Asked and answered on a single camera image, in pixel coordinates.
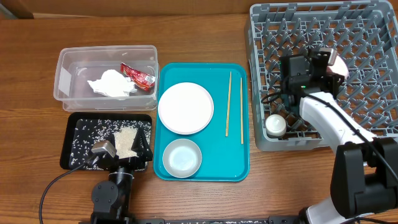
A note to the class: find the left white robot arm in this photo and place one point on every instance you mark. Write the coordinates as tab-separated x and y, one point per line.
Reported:
111	197

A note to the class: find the grey dish rack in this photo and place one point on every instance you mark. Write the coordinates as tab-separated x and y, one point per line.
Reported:
364	33

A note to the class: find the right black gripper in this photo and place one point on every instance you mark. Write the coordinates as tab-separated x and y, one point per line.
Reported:
331	79

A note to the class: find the large pink plate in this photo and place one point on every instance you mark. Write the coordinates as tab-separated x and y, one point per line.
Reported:
185	108

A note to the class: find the clear plastic bin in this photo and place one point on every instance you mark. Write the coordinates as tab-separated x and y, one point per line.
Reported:
77	66

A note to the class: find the grey bowl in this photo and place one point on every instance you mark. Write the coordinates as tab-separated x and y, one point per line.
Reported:
182	158

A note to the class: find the red snack wrapper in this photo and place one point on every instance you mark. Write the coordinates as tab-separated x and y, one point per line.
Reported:
143	80

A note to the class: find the black rectangular tray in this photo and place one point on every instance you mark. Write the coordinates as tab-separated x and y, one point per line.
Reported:
73	118

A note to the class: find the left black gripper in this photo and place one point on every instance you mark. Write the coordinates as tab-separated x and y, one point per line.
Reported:
144	154

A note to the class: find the white napkin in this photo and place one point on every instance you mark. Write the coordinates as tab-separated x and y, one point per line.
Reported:
113	84

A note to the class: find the wooden chopstick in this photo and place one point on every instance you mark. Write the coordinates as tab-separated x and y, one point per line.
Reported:
241	110
228	105

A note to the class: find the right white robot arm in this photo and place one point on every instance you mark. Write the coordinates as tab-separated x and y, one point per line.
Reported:
364	177

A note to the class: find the small pink bowl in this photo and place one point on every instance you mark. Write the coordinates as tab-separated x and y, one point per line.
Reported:
338	68

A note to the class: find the cardboard box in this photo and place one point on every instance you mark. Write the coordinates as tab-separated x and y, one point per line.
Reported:
29	9

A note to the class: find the white rice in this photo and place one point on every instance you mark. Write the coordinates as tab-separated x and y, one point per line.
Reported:
87	132

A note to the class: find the teal plastic tray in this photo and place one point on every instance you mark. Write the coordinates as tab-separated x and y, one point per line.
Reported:
224	159

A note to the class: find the cream white cup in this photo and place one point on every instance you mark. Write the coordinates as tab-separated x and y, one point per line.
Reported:
276	126

